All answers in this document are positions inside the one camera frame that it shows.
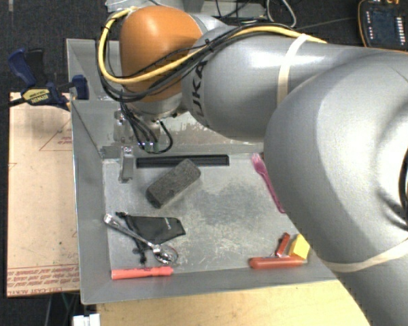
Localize pink-orange marker pen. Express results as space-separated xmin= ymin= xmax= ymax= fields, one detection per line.
xmin=110 ymin=266 xmax=175 ymax=281

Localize metal spoon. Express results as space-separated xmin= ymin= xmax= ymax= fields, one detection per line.
xmin=103 ymin=213 xmax=175 ymax=264

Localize black pouch with string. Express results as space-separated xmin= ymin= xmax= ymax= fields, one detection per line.
xmin=115 ymin=211 xmax=187 ymax=265

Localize dark grey sponge block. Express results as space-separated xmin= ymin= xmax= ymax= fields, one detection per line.
xmin=145 ymin=158 xmax=203 ymax=210

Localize yellow wedge block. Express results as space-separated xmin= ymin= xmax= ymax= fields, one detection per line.
xmin=288 ymin=233 xmax=311 ymax=261

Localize brown cardboard board, red print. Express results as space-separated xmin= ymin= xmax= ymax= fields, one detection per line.
xmin=6 ymin=92 xmax=81 ymax=298

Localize pink plastic fork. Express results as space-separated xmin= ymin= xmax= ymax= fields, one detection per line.
xmin=251 ymin=152 xmax=287 ymax=215

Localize black long flat block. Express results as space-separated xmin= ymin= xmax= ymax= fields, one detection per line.
xmin=135 ymin=154 xmax=231 ymax=168

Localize red-orange marker pen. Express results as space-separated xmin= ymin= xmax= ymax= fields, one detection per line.
xmin=248 ymin=255 xmax=305 ymax=270

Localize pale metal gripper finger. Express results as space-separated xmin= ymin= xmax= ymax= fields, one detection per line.
xmin=118 ymin=147 xmax=136 ymax=184
xmin=100 ymin=145 xmax=124 ymax=160

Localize grey metal bin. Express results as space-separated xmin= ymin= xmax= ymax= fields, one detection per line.
xmin=66 ymin=38 xmax=341 ymax=306

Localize small red-brown stick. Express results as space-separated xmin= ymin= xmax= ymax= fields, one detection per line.
xmin=275 ymin=232 xmax=291 ymax=259

